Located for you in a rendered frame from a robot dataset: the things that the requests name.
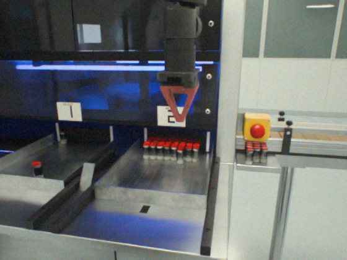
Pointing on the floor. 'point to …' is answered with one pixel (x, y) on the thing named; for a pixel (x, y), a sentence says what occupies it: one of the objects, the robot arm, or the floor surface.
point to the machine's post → (229, 85)
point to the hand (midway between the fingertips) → (180, 117)
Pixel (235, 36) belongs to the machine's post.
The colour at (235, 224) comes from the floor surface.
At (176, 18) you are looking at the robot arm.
